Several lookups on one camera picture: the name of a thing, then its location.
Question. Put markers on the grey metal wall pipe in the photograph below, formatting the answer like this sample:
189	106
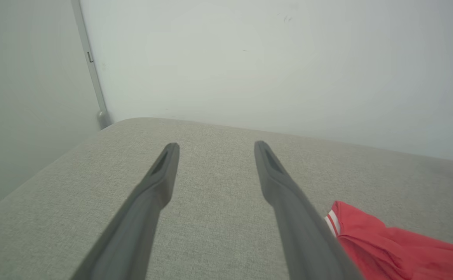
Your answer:
90	66

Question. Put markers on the red and white jersey shirt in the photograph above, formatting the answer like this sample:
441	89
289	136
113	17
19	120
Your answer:
397	249

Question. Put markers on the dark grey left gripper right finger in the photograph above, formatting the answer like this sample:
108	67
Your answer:
300	229

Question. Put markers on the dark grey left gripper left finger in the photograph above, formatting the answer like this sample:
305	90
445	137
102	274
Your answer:
133	229

